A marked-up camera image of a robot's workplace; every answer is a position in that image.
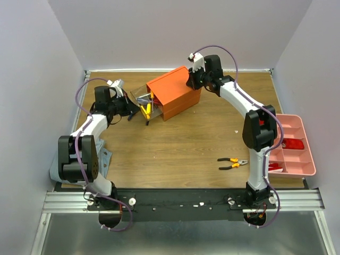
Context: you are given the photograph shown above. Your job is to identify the metal T-handle wrench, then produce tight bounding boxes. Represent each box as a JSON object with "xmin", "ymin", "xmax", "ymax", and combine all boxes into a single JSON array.
[{"xmin": 136, "ymin": 93, "xmax": 161, "ymax": 105}]

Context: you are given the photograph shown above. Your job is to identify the orange handled pliers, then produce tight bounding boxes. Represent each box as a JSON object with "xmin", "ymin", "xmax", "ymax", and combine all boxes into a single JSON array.
[{"xmin": 217, "ymin": 157, "xmax": 248, "ymax": 171}]

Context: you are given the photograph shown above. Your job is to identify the grey handled screwdriver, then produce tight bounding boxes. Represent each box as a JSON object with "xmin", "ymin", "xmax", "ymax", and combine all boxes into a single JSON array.
[{"xmin": 137, "ymin": 98, "xmax": 151, "ymax": 105}]

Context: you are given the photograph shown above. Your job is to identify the aluminium rail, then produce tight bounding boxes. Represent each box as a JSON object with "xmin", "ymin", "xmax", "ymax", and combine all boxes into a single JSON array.
[{"xmin": 42, "ymin": 190, "xmax": 325, "ymax": 214}]

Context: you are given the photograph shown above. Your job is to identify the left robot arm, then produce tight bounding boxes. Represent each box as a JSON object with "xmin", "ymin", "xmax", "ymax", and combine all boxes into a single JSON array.
[{"xmin": 57, "ymin": 84, "xmax": 139, "ymax": 210}]

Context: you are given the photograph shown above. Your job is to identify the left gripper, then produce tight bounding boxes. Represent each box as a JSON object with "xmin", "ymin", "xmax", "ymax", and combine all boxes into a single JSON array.
[{"xmin": 108, "ymin": 92, "xmax": 141, "ymax": 116}]

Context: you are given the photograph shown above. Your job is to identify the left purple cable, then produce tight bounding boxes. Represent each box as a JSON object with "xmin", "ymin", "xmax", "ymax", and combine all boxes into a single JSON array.
[{"xmin": 75, "ymin": 78, "xmax": 133, "ymax": 232}]

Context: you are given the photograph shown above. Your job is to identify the clear top drawer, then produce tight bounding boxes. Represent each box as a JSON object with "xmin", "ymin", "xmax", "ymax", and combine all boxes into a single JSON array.
[{"xmin": 131, "ymin": 84, "xmax": 163, "ymax": 125}]

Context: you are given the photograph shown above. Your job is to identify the orange drawer cabinet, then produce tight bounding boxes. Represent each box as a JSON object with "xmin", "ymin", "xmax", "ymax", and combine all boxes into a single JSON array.
[{"xmin": 146, "ymin": 66, "xmax": 201, "ymax": 121}]

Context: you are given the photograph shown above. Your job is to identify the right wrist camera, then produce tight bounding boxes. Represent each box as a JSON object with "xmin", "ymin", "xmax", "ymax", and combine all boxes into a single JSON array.
[{"xmin": 188, "ymin": 52, "xmax": 205, "ymax": 72}]

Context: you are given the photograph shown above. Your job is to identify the red white item in tray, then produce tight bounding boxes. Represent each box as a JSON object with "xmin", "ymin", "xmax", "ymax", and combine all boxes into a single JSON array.
[{"xmin": 268, "ymin": 163, "xmax": 283, "ymax": 173}]

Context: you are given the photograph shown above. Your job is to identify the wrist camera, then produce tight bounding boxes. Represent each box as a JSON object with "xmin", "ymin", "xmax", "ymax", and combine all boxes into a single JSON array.
[
  {"xmin": 107, "ymin": 79, "xmax": 124, "ymax": 97},
  {"xmin": 188, "ymin": 52, "xmax": 205, "ymax": 72}
]

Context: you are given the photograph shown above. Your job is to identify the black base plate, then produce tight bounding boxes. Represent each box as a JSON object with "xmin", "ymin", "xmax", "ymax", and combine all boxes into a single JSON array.
[{"xmin": 87, "ymin": 188, "xmax": 276, "ymax": 222}]

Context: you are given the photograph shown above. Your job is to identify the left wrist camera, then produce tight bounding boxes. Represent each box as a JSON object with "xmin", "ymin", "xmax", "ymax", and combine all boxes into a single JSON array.
[{"xmin": 107, "ymin": 79, "xmax": 124, "ymax": 97}]

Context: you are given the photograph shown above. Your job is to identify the blue cloth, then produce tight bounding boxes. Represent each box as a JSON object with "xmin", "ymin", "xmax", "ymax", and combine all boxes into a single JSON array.
[{"xmin": 49, "ymin": 139, "xmax": 113, "ymax": 184}]

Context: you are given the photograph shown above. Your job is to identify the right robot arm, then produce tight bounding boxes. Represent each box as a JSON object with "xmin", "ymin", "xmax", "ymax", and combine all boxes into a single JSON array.
[{"xmin": 186, "ymin": 53, "xmax": 277, "ymax": 208}]

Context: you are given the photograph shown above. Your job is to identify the orange handled screwdriver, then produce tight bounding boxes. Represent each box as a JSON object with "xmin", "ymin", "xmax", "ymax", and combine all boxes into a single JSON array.
[{"xmin": 150, "ymin": 91, "xmax": 154, "ymax": 105}]

